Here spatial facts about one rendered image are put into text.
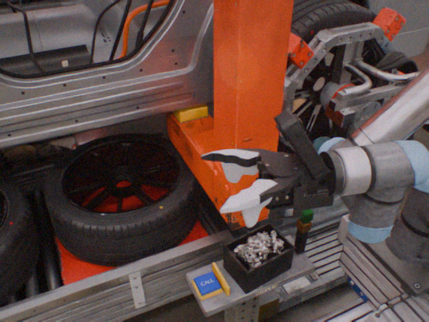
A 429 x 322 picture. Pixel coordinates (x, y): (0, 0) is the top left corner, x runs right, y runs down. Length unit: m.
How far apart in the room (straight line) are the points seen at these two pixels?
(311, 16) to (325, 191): 0.99
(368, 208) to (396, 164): 0.10
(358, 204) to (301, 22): 0.93
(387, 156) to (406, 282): 0.48
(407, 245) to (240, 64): 0.62
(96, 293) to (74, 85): 0.77
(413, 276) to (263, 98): 0.61
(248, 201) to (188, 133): 1.19
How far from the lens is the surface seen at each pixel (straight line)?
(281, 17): 1.15
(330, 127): 1.89
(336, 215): 2.19
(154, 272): 1.64
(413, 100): 0.82
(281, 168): 0.61
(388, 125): 0.82
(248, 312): 1.59
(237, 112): 1.20
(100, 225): 1.61
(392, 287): 1.21
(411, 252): 1.11
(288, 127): 0.58
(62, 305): 1.63
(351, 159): 0.65
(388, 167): 0.67
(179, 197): 1.67
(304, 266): 1.53
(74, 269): 1.81
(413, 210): 1.06
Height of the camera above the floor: 1.62
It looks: 38 degrees down
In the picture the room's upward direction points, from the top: straight up
